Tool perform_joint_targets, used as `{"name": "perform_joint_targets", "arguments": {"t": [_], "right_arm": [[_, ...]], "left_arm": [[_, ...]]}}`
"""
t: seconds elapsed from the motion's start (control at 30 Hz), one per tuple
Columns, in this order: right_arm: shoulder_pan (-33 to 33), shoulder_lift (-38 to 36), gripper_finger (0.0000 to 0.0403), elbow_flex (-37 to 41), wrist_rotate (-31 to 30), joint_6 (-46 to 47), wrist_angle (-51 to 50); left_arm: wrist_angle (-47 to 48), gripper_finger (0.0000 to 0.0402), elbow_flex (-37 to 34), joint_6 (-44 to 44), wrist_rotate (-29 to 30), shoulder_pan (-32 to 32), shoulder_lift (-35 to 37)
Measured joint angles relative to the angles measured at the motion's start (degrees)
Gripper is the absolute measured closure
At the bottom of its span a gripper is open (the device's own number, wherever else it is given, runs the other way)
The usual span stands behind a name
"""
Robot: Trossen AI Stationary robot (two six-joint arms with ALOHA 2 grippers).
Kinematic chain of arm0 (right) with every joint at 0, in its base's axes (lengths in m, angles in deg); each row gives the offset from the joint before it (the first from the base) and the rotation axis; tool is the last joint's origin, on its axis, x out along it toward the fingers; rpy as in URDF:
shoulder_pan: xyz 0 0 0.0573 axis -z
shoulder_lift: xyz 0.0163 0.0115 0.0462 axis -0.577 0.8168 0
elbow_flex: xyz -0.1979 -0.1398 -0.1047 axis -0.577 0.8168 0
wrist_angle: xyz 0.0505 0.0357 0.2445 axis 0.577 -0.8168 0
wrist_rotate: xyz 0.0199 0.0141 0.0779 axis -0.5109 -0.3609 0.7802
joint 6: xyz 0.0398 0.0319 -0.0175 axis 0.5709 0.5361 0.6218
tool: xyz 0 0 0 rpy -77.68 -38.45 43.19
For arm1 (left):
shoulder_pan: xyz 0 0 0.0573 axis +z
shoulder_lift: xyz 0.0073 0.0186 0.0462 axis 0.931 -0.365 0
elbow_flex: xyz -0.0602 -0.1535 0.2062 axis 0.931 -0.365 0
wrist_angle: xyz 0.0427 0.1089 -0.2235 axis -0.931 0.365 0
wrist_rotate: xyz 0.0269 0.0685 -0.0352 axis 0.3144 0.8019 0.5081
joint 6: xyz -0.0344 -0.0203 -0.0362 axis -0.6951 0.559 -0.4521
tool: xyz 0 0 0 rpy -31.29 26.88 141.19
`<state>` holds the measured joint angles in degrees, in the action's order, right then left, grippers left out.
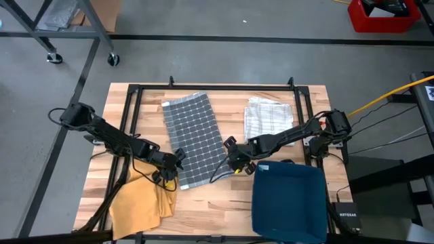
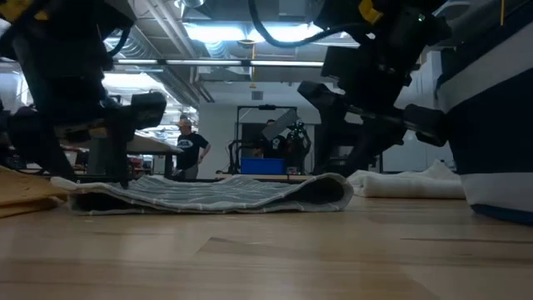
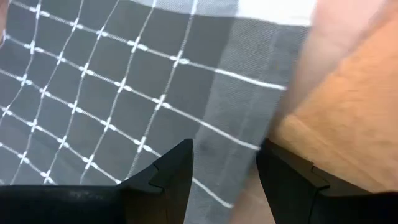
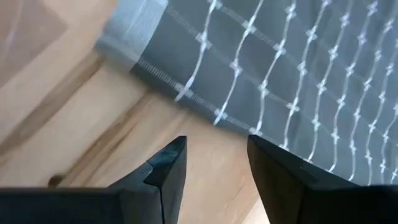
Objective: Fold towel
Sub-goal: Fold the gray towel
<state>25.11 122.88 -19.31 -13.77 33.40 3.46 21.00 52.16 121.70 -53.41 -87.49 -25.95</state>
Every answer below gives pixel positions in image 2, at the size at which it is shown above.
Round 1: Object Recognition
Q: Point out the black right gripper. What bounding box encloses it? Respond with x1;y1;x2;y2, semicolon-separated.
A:
296;45;450;176

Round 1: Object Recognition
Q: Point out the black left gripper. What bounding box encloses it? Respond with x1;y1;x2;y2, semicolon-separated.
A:
6;70;168;189

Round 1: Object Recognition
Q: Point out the mustard yellow towel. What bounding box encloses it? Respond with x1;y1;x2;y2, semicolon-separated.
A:
0;165;70;219

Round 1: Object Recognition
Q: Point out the white grid-lined towel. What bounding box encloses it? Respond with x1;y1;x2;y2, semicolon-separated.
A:
346;159;467;200

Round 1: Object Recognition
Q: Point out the grey checked towel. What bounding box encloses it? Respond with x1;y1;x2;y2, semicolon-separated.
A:
49;172;355;217

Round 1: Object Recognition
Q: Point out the whiteboard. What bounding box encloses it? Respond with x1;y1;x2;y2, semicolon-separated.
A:
381;128;456;173

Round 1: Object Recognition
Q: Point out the white-topped background table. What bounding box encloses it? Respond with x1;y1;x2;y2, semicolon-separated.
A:
85;132;185;180

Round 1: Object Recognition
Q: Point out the grey background cloth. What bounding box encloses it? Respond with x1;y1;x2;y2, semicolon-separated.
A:
261;107;300;142

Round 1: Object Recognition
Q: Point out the person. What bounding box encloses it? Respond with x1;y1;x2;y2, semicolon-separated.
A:
254;118;289;160
172;113;212;182

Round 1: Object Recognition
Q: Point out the blue plastic bin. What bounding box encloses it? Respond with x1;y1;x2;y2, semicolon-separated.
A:
240;157;288;176

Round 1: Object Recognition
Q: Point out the navy and white fabric basket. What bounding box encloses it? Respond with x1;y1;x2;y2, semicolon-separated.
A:
435;0;533;227

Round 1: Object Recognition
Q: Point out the long LED light bar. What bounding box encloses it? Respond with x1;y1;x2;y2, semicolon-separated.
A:
112;58;326;68

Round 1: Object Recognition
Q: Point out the black background station frame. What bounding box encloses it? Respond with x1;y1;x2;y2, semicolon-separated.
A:
235;104;299;175

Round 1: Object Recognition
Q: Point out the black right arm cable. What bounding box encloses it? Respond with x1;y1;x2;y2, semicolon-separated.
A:
247;0;367;49

